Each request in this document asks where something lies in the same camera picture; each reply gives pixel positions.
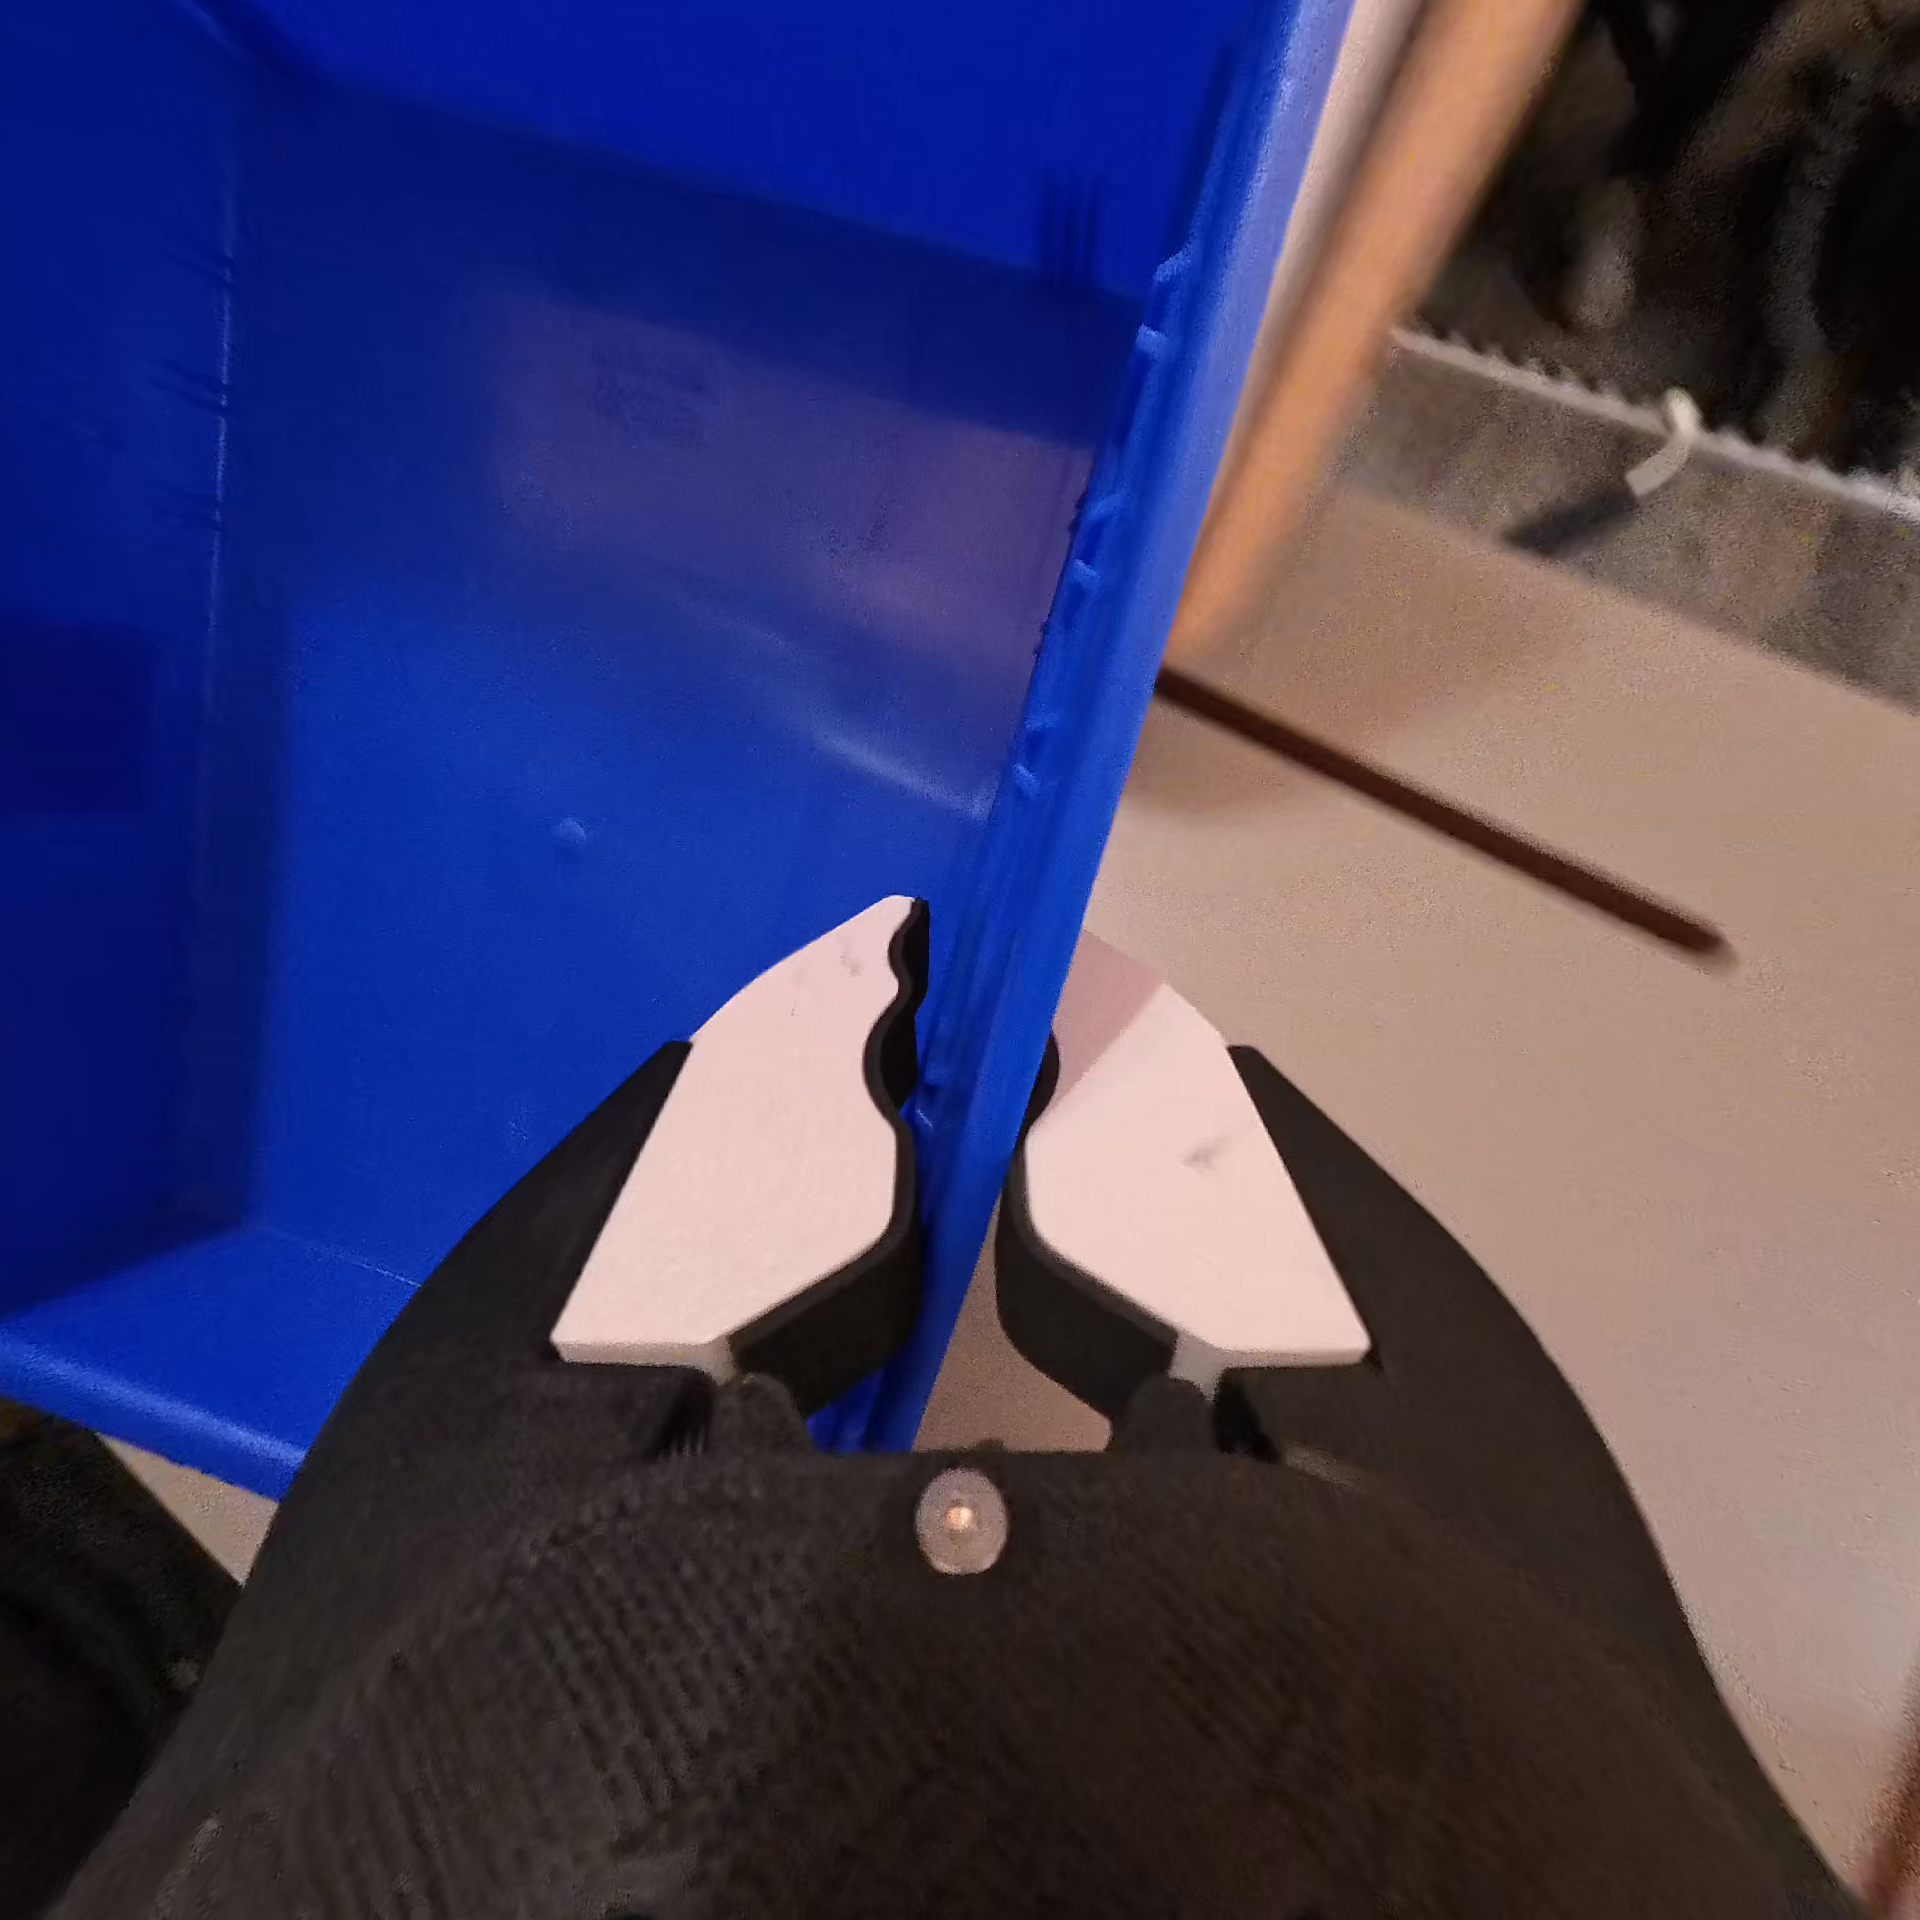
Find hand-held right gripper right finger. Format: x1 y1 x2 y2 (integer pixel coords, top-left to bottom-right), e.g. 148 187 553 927
995 929 1375 1419

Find grey cable duct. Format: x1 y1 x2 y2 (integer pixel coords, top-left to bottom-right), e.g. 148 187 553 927
1349 322 1920 707

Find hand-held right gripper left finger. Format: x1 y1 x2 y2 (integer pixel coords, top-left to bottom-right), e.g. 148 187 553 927
549 894 932 1385

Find blue plastic bin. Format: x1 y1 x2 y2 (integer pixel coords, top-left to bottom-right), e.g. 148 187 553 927
0 0 1361 1501

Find black printed sweatshirt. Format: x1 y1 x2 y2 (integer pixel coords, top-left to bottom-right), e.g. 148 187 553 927
0 1401 249 1920

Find wooden board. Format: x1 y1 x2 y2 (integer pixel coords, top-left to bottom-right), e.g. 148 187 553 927
1165 0 1592 650

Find grey desk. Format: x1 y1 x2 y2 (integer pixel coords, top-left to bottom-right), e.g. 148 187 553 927
133 696 1920 1891
1162 493 1920 962

